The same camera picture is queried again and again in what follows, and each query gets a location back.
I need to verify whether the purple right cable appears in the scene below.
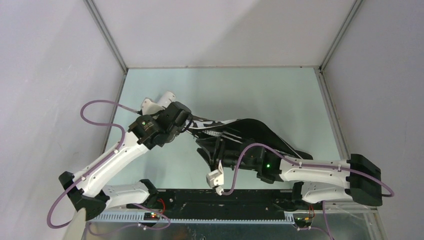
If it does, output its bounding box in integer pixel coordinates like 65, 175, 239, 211
221, 142, 395, 240

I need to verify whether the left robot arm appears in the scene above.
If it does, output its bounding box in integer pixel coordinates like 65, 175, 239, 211
58, 101, 193, 221

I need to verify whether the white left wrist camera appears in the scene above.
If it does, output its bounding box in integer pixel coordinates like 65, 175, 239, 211
138, 98, 165, 115

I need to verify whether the black racket bag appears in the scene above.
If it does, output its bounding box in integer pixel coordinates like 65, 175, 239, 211
187, 116, 313, 168

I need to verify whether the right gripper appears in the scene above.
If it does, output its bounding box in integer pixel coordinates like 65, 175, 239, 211
196, 136, 257, 172

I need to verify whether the white shuttlecock tube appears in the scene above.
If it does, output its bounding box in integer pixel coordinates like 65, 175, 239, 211
156, 91, 176, 109

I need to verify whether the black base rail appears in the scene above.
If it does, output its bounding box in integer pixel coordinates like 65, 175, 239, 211
144, 189, 323, 221

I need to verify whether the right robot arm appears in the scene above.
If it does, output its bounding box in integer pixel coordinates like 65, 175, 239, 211
196, 137, 384, 209

